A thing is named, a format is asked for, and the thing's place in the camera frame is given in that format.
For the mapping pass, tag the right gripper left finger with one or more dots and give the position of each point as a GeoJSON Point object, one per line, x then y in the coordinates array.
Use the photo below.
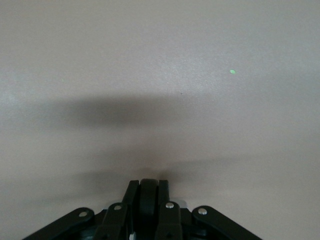
{"type": "Point", "coordinates": [116, 220]}

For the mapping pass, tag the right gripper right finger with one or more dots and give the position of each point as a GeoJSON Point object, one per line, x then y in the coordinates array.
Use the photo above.
{"type": "Point", "coordinates": [170, 220]}

